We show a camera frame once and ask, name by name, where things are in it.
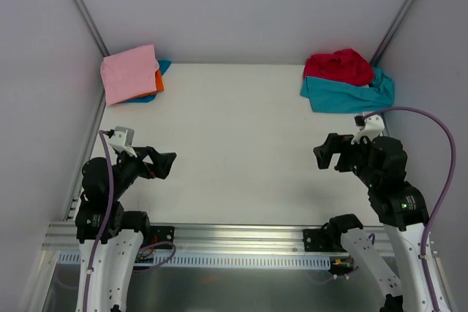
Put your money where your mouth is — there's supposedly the teal t shirt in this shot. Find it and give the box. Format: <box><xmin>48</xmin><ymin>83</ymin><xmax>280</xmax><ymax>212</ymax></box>
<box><xmin>300</xmin><ymin>67</ymin><xmax>395</xmax><ymax>114</ymax></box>
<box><xmin>122</xmin><ymin>58</ymin><xmax>173</xmax><ymax>104</ymax></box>

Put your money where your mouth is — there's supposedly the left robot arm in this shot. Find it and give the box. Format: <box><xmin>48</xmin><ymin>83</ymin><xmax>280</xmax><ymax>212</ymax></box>
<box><xmin>75</xmin><ymin>147</ymin><xmax>177</xmax><ymax>311</ymax></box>

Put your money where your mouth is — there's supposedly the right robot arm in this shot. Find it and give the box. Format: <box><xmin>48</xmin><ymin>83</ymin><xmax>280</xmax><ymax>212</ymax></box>
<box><xmin>312</xmin><ymin>133</ymin><xmax>450</xmax><ymax>311</ymax></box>

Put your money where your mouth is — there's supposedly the folded orange t shirt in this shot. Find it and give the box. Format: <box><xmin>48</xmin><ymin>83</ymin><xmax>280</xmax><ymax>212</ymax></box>
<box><xmin>127</xmin><ymin>69</ymin><xmax>165</xmax><ymax>103</ymax></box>

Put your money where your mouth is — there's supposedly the crumpled red t shirt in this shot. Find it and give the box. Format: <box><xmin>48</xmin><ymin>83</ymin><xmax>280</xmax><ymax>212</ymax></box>
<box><xmin>303</xmin><ymin>48</ymin><xmax>375</xmax><ymax>86</ymax></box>

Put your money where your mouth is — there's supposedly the folded pink t shirt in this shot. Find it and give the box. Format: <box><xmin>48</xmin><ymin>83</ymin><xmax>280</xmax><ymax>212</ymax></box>
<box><xmin>100</xmin><ymin>45</ymin><xmax>159</xmax><ymax>105</ymax></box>

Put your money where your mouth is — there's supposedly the folded teal t shirt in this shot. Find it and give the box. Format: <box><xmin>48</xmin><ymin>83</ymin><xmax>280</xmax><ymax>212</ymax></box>
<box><xmin>122</xmin><ymin>58</ymin><xmax>173</xmax><ymax>104</ymax></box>

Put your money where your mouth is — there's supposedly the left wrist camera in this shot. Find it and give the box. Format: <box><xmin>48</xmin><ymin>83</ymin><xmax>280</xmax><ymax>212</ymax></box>
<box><xmin>108</xmin><ymin>126</ymin><xmax>137</xmax><ymax>157</ymax></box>

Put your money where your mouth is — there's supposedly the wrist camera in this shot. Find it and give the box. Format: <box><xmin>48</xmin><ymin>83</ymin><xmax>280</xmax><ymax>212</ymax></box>
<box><xmin>108</xmin><ymin>126</ymin><xmax>137</xmax><ymax>157</ymax></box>
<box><xmin>351</xmin><ymin>115</ymin><xmax>385</xmax><ymax>144</ymax></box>

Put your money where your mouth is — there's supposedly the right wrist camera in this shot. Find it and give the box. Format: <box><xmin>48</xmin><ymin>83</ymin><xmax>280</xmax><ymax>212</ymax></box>
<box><xmin>351</xmin><ymin>115</ymin><xmax>385</xmax><ymax>144</ymax></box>

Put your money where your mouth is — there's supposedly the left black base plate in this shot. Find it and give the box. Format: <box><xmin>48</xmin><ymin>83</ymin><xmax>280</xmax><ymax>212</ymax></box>
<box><xmin>148</xmin><ymin>225</ymin><xmax>175</xmax><ymax>244</ymax></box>

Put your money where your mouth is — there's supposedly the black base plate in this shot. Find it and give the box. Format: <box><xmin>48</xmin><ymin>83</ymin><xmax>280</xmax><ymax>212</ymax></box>
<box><xmin>148</xmin><ymin>225</ymin><xmax>175</xmax><ymax>244</ymax></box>
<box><xmin>302</xmin><ymin>229</ymin><xmax>345</xmax><ymax>253</ymax></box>

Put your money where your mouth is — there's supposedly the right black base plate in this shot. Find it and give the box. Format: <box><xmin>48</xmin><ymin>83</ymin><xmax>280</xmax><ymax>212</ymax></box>
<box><xmin>302</xmin><ymin>229</ymin><xmax>345</xmax><ymax>253</ymax></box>

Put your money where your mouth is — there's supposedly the aluminium mounting rail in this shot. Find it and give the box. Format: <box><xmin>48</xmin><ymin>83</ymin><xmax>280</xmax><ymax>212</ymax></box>
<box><xmin>40</xmin><ymin>221</ymin><xmax>436</xmax><ymax>253</ymax></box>

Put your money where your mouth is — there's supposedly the white slotted cable duct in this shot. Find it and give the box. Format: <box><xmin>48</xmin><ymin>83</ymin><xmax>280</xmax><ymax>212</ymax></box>
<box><xmin>58</xmin><ymin>251</ymin><xmax>331</xmax><ymax>270</ymax></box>

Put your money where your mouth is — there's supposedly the right aluminium frame post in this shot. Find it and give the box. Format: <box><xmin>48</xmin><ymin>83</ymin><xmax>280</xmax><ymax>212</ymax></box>
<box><xmin>370</xmin><ymin>0</ymin><xmax>417</xmax><ymax>66</ymax></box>

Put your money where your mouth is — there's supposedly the aluminium frame post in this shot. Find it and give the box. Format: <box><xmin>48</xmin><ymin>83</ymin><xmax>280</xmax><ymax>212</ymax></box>
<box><xmin>72</xmin><ymin>0</ymin><xmax>110</xmax><ymax>57</ymax></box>
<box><xmin>370</xmin><ymin>0</ymin><xmax>417</xmax><ymax>66</ymax></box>

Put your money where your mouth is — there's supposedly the left aluminium frame post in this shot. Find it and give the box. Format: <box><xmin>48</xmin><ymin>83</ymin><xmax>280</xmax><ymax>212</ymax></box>
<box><xmin>72</xmin><ymin>0</ymin><xmax>110</xmax><ymax>57</ymax></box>

